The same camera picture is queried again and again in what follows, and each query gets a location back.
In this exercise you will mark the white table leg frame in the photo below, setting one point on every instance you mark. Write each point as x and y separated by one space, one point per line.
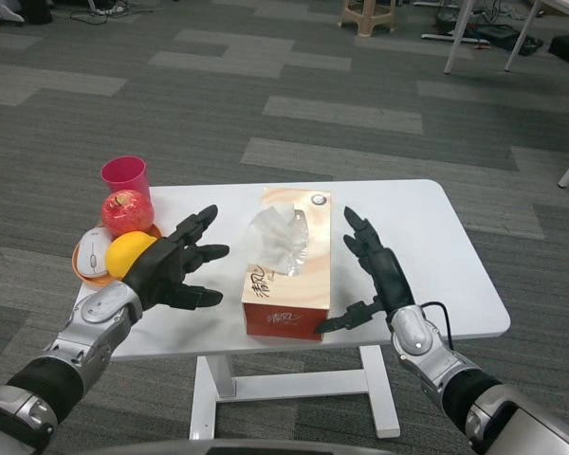
208 403

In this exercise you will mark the orange plate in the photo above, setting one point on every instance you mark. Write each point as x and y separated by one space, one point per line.
95 281

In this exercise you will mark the white desk with legs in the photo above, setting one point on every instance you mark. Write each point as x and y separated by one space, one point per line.
457 42

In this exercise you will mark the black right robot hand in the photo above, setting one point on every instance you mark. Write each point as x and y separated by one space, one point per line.
391 279

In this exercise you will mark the beige plastic stool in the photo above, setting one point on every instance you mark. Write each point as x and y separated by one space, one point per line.
367 16

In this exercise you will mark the red apple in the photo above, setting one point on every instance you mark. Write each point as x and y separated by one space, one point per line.
125 213

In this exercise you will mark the black flat case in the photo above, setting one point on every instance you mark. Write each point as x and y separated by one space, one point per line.
502 35

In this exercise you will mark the white computer mouse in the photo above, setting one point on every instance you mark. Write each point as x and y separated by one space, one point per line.
92 251

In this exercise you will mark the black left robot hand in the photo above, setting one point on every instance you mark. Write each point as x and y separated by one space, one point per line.
166 270

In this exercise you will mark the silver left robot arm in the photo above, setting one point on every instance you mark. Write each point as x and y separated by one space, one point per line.
90 322

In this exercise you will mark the pink plastic cup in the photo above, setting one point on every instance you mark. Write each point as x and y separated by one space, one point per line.
123 175

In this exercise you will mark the white long bar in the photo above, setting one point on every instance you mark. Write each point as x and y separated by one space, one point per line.
450 38

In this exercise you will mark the orange beige tissue box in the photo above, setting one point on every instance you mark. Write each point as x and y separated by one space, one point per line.
313 284

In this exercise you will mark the orange fruit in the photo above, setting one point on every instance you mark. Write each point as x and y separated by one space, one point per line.
125 253

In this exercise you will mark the white tissue sheet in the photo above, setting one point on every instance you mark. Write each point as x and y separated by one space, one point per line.
275 237

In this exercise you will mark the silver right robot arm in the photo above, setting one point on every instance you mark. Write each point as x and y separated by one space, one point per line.
422 336

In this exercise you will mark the white power strip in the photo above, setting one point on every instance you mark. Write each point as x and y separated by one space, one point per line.
106 9

